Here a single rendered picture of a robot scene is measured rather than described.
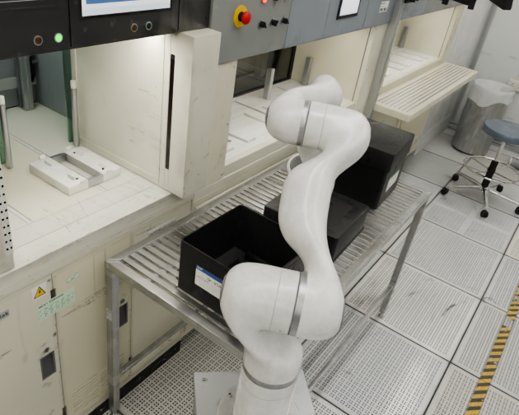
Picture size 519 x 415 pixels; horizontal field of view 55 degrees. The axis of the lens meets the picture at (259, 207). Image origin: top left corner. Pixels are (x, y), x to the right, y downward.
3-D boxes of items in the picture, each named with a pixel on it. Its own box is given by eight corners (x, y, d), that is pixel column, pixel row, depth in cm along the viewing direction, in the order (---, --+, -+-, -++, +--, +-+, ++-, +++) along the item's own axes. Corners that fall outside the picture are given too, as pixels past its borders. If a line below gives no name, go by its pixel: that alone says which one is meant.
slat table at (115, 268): (231, 521, 166) (265, 368, 126) (108, 415, 192) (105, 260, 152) (384, 316, 262) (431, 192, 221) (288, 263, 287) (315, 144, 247)
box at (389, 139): (376, 212, 200) (394, 155, 187) (313, 185, 211) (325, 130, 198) (398, 185, 222) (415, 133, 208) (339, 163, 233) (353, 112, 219)
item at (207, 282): (175, 286, 147) (179, 239, 138) (234, 246, 167) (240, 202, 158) (250, 335, 135) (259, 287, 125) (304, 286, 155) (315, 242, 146)
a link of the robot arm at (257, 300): (296, 395, 98) (322, 306, 86) (205, 375, 99) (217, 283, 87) (301, 349, 109) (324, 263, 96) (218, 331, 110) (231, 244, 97)
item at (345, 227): (331, 265, 166) (340, 233, 159) (257, 229, 178) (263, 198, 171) (364, 228, 188) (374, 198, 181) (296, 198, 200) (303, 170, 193)
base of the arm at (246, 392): (308, 456, 108) (326, 402, 98) (221, 463, 104) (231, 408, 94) (289, 383, 123) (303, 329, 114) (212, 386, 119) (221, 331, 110)
